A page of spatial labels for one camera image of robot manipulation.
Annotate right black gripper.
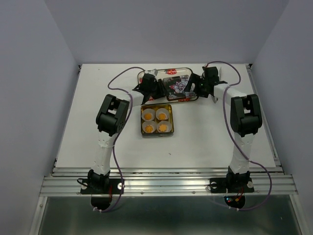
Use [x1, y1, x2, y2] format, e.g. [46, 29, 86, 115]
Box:
[182, 72, 208, 97]

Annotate gold tin lid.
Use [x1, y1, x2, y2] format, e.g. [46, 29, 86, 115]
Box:
[162, 75, 189, 101]

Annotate gold square cookie tin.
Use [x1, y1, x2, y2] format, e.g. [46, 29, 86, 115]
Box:
[140, 104, 174, 138]

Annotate strawberry pattern tray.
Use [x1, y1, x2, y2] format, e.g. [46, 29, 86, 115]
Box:
[137, 68, 198, 104]

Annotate metal serving tongs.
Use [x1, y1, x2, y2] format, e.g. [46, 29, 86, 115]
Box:
[211, 66, 223, 103]

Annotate swirl cookie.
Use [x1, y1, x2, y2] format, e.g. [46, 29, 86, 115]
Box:
[144, 113, 153, 120]

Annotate flower cookie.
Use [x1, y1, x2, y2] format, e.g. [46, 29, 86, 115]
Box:
[158, 124, 168, 132]

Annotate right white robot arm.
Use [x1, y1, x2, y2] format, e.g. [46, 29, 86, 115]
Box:
[184, 67, 263, 193]

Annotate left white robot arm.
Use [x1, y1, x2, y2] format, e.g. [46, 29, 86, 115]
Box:
[85, 69, 165, 193]

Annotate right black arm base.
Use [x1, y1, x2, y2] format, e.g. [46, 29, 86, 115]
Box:
[207, 168, 255, 210]

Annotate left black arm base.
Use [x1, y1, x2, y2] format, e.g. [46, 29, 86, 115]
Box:
[76, 169, 125, 213]

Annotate back right paper cup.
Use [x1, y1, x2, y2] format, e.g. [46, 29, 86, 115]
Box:
[156, 108, 170, 121]

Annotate paper cup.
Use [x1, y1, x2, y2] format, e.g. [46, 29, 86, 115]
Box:
[141, 121, 157, 134]
[141, 108, 156, 121]
[156, 108, 170, 121]
[157, 120, 172, 133]

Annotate back left paper cup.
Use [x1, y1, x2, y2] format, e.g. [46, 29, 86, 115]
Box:
[141, 108, 156, 121]

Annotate front left paper cup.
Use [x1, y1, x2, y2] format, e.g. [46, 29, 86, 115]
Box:
[141, 121, 157, 134]

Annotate front right paper cup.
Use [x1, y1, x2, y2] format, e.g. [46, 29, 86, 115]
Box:
[157, 120, 172, 133]

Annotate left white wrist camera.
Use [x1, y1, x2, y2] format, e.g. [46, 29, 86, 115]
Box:
[144, 69, 158, 76]

